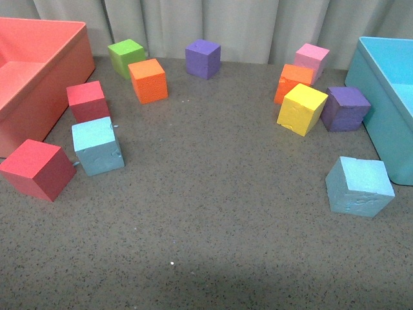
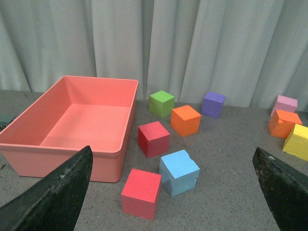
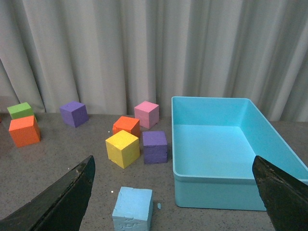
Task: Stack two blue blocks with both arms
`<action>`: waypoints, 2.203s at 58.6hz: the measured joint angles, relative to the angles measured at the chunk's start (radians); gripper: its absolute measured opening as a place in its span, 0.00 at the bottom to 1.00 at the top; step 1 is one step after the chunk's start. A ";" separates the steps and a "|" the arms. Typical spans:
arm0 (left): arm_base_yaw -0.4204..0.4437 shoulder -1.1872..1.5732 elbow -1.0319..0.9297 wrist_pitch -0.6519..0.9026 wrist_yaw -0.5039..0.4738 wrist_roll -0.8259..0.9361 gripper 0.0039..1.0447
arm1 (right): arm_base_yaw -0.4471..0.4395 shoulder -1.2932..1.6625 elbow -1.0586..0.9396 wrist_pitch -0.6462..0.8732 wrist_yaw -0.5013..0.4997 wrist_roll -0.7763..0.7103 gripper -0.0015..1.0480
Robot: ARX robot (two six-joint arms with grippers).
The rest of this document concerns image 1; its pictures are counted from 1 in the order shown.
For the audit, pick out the light blue foam block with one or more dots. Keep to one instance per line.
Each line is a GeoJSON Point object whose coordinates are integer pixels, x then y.
{"type": "Point", "coordinates": [96, 146]}
{"type": "Point", "coordinates": [358, 187]}

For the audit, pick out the orange foam block left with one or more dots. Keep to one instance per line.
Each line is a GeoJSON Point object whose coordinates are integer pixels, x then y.
{"type": "Point", "coordinates": [148, 80]}

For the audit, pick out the orange foam block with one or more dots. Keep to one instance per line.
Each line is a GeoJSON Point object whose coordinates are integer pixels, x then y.
{"type": "Point", "coordinates": [148, 80]}
{"type": "Point", "coordinates": [291, 76]}

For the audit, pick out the purple foam block back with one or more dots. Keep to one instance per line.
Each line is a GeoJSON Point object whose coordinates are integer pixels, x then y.
{"type": "Point", "coordinates": [203, 58]}

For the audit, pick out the purple foam block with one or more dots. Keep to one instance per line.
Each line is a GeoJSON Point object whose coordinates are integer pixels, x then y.
{"type": "Point", "coordinates": [345, 109]}
{"type": "Point", "coordinates": [203, 58]}

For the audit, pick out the yellow foam block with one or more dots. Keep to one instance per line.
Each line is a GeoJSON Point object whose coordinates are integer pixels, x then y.
{"type": "Point", "coordinates": [301, 109]}

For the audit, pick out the orange foam block right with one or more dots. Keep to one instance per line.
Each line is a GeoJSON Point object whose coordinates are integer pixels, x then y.
{"type": "Point", "coordinates": [291, 76]}

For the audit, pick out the grey curtain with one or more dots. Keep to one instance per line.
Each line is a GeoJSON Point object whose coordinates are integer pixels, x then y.
{"type": "Point", "coordinates": [248, 31]}

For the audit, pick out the red foam block back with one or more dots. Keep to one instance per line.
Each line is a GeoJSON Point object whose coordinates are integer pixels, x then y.
{"type": "Point", "coordinates": [87, 101]}

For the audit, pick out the red foam block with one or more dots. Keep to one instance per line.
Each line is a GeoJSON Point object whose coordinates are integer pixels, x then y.
{"type": "Point", "coordinates": [38, 169]}
{"type": "Point", "coordinates": [87, 101]}

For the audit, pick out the green foam block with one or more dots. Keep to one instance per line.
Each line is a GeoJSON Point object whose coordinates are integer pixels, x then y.
{"type": "Point", "coordinates": [124, 53]}

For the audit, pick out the pink foam block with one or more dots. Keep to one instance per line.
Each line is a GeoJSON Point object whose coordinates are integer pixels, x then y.
{"type": "Point", "coordinates": [314, 57]}

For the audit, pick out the purple foam block right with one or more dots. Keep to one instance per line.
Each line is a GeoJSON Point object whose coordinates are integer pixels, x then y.
{"type": "Point", "coordinates": [345, 109]}

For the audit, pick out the red foam block front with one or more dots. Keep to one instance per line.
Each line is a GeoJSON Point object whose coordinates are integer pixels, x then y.
{"type": "Point", "coordinates": [38, 169]}

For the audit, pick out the red plastic bin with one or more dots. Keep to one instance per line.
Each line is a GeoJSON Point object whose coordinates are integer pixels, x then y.
{"type": "Point", "coordinates": [39, 60]}

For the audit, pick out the light blue plastic bin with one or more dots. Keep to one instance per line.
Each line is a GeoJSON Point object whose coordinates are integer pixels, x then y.
{"type": "Point", "coordinates": [381, 69]}

